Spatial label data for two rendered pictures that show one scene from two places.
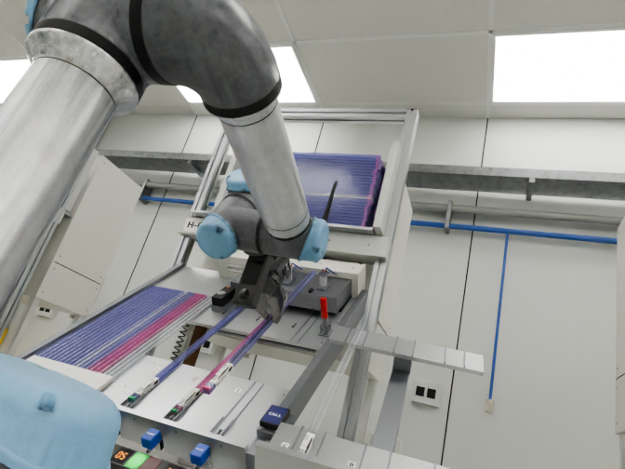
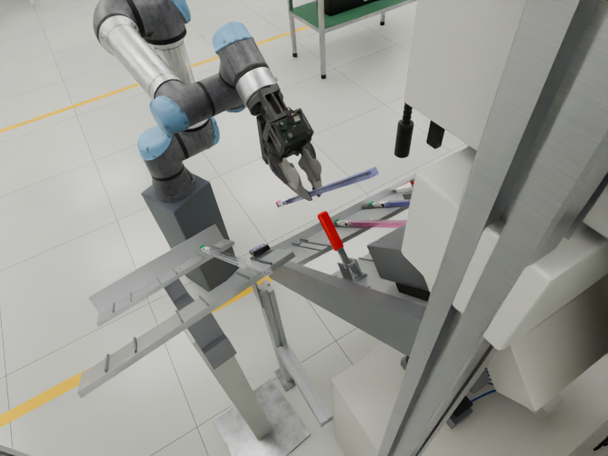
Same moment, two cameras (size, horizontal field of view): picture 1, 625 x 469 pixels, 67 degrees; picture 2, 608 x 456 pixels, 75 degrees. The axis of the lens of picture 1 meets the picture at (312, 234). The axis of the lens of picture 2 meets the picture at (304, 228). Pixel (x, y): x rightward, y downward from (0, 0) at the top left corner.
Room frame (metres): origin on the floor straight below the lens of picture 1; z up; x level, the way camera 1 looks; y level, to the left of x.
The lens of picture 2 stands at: (1.41, -0.38, 1.52)
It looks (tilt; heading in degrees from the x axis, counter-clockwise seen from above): 50 degrees down; 131
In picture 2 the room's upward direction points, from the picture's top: 6 degrees counter-clockwise
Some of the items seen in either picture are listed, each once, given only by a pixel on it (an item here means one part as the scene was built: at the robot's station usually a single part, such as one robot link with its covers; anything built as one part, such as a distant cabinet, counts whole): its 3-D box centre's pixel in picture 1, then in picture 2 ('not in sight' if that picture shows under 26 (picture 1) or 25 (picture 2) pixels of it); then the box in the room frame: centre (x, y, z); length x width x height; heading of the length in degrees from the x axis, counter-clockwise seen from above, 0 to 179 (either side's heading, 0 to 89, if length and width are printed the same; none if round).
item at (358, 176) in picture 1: (306, 194); not in sight; (1.52, 0.06, 1.52); 0.51 x 0.13 x 0.27; 67
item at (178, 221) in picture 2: not in sight; (196, 234); (0.36, 0.15, 0.27); 0.18 x 0.18 x 0.55; 89
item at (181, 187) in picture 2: not in sight; (170, 177); (0.36, 0.15, 0.60); 0.15 x 0.15 x 0.10
